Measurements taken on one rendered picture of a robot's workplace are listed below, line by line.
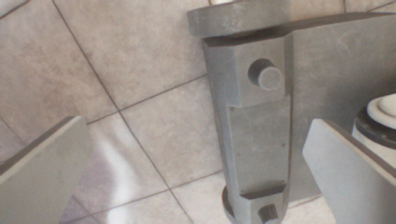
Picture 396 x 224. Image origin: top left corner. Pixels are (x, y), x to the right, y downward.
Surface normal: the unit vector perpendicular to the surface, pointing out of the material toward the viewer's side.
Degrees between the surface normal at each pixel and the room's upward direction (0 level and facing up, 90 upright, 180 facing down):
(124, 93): 0
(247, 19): 6
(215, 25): 37
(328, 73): 0
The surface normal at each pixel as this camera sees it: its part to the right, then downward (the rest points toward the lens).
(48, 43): 0.08, 0.43
